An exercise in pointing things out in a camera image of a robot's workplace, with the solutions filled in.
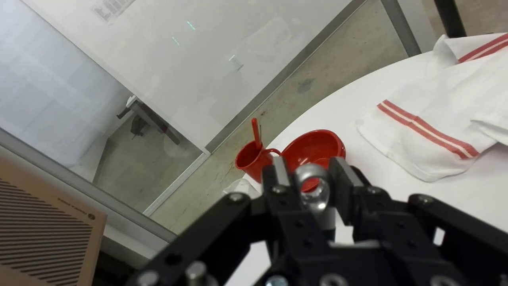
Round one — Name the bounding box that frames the red cup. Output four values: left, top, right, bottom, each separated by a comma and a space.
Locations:
234, 142, 282, 185

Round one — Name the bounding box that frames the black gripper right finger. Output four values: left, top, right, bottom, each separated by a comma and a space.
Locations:
326, 156, 508, 286

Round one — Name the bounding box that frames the black tripod stand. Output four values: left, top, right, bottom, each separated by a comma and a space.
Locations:
433, 0, 468, 39

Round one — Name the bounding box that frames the white towel with red stripes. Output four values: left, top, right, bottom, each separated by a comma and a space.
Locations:
355, 31, 508, 185

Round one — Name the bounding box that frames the cardboard box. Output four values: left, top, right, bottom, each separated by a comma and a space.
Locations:
0, 153, 107, 286

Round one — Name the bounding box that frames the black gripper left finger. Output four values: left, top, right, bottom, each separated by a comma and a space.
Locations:
125, 155, 325, 286

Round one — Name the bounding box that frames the red bowl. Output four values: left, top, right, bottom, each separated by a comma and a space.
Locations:
280, 129, 347, 177

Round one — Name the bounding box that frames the small red spoon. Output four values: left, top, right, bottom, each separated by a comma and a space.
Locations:
249, 117, 264, 152

